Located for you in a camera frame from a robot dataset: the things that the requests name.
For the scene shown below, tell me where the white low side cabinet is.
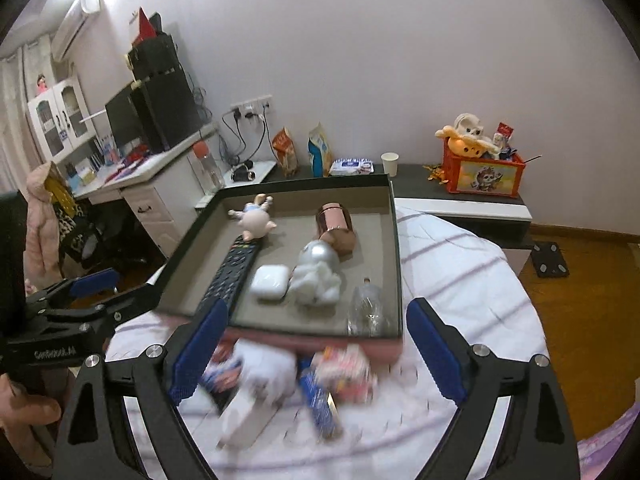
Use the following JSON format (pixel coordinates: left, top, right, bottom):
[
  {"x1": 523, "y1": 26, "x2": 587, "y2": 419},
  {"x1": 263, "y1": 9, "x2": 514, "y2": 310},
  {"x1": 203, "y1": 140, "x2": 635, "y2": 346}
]
[{"x1": 224, "y1": 160, "x2": 277, "y2": 188}]

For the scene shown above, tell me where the white striped quilted tablecloth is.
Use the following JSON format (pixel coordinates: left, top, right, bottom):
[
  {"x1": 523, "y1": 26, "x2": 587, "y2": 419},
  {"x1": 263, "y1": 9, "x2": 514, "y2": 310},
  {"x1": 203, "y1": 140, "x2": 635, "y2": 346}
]
[{"x1": 104, "y1": 204, "x2": 551, "y2": 480}]

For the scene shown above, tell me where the pink pig figurine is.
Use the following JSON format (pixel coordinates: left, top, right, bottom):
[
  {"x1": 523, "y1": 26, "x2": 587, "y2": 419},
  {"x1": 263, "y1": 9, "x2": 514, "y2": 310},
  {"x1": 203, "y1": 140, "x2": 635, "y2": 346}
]
[{"x1": 228, "y1": 194, "x2": 277, "y2": 243}]

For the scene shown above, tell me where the white glass-door cabinet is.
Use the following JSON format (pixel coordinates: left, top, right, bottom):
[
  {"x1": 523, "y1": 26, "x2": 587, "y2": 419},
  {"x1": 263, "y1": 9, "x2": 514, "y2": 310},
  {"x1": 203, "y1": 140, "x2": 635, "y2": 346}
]
[{"x1": 28, "y1": 77, "x2": 96, "y2": 162}]

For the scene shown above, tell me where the white plush toy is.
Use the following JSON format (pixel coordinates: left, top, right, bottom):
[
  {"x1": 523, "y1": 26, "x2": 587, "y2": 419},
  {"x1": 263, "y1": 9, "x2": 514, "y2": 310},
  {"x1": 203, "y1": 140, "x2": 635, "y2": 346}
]
[{"x1": 435, "y1": 113, "x2": 500, "y2": 158}]

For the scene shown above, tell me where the orange toy storage box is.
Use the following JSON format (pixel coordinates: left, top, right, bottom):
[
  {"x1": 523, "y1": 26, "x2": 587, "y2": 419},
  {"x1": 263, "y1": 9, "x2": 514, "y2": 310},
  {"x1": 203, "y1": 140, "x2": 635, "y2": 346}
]
[{"x1": 442, "y1": 141, "x2": 526, "y2": 198}]

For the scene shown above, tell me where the left hand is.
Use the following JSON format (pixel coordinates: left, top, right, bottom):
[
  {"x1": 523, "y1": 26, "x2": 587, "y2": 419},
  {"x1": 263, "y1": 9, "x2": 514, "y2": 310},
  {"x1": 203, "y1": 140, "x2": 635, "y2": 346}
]
[{"x1": 1, "y1": 374, "x2": 62, "y2": 467}]

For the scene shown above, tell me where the white wall air conditioner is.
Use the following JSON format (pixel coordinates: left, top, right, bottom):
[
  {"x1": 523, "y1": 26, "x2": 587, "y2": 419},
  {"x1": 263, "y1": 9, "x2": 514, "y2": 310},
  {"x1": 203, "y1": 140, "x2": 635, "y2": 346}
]
[{"x1": 51, "y1": 0, "x2": 102, "y2": 63}]

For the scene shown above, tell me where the wet wipes pack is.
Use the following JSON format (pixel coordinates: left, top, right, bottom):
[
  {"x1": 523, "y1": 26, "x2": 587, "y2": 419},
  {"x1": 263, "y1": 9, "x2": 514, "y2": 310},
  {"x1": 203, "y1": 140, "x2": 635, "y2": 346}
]
[{"x1": 329, "y1": 158, "x2": 374, "y2": 177}]

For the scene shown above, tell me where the black computer monitor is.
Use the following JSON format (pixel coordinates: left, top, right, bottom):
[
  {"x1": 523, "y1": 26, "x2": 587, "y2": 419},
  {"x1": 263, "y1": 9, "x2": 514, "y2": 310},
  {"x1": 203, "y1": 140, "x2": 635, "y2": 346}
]
[{"x1": 105, "y1": 84, "x2": 145, "y2": 156}]

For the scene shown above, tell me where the pink jacket on chair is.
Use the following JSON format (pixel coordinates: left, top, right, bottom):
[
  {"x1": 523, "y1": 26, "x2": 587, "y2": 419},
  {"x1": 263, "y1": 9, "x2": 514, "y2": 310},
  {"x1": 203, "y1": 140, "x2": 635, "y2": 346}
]
[{"x1": 25, "y1": 162, "x2": 62, "y2": 284}]

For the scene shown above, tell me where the white round-head figurine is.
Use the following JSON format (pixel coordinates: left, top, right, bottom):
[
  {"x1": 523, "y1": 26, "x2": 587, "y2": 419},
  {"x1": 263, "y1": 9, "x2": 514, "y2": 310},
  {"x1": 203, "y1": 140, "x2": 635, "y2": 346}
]
[{"x1": 288, "y1": 240, "x2": 342, "y2": 308}]

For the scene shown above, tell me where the black floor scale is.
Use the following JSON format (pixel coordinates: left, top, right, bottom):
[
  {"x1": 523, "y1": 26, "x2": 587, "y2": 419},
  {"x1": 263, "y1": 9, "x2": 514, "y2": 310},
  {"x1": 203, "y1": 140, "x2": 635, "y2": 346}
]
[{"x1": 530, "y1": 240, "x2": 570, "y2": 278}]

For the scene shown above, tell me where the orange snack bag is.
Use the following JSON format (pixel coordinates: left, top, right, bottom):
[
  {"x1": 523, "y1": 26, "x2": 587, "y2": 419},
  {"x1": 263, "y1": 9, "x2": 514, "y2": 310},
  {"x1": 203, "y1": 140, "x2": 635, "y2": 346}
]
[{"x1": 271, "y1": 128, "x2": 298, "y2": 178}]

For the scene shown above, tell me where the white desk with drawers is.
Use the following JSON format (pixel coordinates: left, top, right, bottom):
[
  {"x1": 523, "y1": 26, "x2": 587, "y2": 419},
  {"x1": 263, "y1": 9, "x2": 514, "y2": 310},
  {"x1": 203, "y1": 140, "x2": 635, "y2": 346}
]
[{"x1": 74, "y1": 122, "x2": 218, "y2": 257}]

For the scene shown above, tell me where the pink Hello Kitty block figure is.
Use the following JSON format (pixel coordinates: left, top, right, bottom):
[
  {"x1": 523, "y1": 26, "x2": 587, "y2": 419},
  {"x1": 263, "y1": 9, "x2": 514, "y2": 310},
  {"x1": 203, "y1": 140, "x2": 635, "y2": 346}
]
[{"x1": 311, "y1": 344, "x2": 378, "y2": 404}]

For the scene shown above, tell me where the black TV remote control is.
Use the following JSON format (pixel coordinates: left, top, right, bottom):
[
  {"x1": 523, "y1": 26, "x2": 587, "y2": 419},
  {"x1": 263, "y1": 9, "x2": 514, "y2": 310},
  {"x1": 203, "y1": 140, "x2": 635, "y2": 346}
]
[{"x1": 195, "y1": 235, "x2": 262, "y2": 314}]

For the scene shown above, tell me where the white paper cup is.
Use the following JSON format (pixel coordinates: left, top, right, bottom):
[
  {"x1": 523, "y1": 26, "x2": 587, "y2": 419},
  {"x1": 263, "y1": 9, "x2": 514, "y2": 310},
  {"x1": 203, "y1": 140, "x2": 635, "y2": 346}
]
[{"x1": 381, "y1": 152, "x2": 399, "y2": 178}]

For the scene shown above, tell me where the pink storage box tray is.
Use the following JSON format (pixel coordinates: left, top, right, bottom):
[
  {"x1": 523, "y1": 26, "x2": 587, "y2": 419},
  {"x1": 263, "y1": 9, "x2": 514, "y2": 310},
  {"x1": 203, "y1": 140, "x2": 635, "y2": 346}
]
[{"x1": 155, "y1": 174, "x2": 404, "y2": 363}]

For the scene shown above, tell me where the blue white snack bag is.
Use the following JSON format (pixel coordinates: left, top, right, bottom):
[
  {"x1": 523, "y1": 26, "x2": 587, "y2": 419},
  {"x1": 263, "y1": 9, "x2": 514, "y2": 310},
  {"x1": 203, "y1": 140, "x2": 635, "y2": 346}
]
[{"x1": 307, "y1": 122, "x2": 333, "y2": 178}]

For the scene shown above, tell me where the white earbuds case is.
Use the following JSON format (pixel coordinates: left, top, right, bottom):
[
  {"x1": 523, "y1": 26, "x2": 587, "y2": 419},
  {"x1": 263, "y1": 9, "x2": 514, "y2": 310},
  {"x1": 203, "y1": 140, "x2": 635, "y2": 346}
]
[{"x1": 250, "y1": 264, "x2": 291, "y2": 301}]

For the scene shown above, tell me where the black computer tower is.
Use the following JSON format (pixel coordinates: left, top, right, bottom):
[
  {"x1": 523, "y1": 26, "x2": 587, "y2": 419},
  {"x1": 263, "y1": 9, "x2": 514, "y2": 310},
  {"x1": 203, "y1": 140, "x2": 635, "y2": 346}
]
[{"x1": 129, "y1": 70, "x2": 203, "y2": 154}]

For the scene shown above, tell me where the rose gold metal cup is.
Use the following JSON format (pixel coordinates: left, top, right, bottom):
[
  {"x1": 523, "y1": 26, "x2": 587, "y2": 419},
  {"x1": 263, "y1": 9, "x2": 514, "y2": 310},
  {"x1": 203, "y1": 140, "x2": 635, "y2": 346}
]
[{"x1": 316, "y1": 203, "x2": 357, "y2": 256}]

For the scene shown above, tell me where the clear plastic bottle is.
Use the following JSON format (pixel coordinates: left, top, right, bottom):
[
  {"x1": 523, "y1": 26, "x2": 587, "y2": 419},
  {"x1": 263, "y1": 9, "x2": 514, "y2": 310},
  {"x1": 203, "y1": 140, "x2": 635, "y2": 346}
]
[{"x1": 347, "y1": 278, "x2": 388, "y2": 337}]

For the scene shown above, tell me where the wall power outlet strip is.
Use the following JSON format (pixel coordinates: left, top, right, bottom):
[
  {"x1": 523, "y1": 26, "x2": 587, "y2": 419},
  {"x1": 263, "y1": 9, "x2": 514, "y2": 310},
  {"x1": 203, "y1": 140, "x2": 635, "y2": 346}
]
[{"x1": 230, "y1": 94, "x2": 273, "y2": 117}]

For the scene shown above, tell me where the black speaker on tower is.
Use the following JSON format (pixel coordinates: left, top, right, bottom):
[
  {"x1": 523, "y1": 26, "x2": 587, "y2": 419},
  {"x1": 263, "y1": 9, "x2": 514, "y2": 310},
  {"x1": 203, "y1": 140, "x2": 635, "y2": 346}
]
[{"x1": 127, "y1": 34, "x2": 181, "y2": 80}]

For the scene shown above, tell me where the orange-cap water bottle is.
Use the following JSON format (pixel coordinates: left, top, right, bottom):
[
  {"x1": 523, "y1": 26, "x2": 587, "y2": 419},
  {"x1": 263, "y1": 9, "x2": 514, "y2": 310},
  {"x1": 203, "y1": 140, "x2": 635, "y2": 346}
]
[{"x1": 192, "y1": 140, "x2": 224, "y2": 193}]

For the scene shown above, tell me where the white charger adapter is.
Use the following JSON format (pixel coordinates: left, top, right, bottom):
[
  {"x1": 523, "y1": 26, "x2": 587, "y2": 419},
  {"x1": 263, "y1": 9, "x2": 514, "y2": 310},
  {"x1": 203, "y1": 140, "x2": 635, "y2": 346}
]
[{"x1": 218, "y1": 388, "x2": 278, "y2": 448}]

